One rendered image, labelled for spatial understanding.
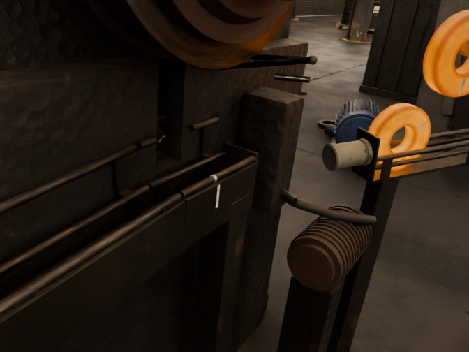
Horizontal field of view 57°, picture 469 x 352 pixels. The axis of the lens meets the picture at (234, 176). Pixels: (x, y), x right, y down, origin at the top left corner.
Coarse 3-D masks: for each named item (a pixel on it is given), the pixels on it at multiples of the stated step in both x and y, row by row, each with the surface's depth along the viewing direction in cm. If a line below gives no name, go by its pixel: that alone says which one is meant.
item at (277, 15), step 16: (176, 0) 44; (192, 0) 46; (208, 0) 47; (224, 0) 48; (240, 0) 50; (256, 0) 53; (272, 0) 56; (176, 16) 47; (192, 16) 47; (208, 16) 49; (224, 16) 51; (240, 16) 51; (256, 16) 54; (272, 16) 61; (208, 32) 50; (224, 32) 53; (240, 32) 56; (256, 32) 59
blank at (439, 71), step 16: (464, 16) 74; (448, 32) 74; (464, 32) 74; (432, 48) 76; (448, 48) 75; (432, 64) 76; (448, 64) 76; (464, 64) 81; (432, 80) 78; (448, 80) 78; (464, 80) 80; (448, 96) 81
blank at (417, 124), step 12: (396, 108) 91; (408, 108) 91; (420, 108) 93; (384, 120) 91; (396, 120) 91; (408, 120) 92; (420, 120) 94; (372, 132) 92; (384, 132) 91; (408, 132) 97; (420, 132) 95; (384, 144) 93; (408, 144) 97; (420, 144) 97; (408, 156) 97; (396, 168) 98
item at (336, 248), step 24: (312, 240) 87; (336, 240) 88; (360, 240) 94; (288, 264) 93; (312, 264) 88; (336, 264) 86; (312, 288) 91; (336, 288) 93; (288, 312) 99; (312, 312) 95; (288, 336) 102; (312, 336) 97
